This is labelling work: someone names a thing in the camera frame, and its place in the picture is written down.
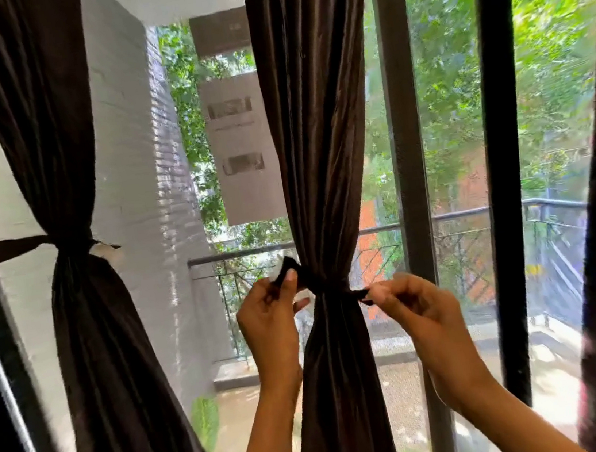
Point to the person's left hand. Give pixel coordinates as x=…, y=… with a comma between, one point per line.
x=273, y=342

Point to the person's right hand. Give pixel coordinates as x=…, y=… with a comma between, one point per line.
x=438, y=336

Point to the large green plant leaves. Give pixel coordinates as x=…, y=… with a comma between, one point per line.
x=206, y=418

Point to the black metal balcony railing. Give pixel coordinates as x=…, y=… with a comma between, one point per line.
x=467, y=212

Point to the paper notices on window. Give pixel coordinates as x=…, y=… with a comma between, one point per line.
x=252, y=196

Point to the green trees outside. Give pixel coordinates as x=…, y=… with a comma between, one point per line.
x=448, y=74

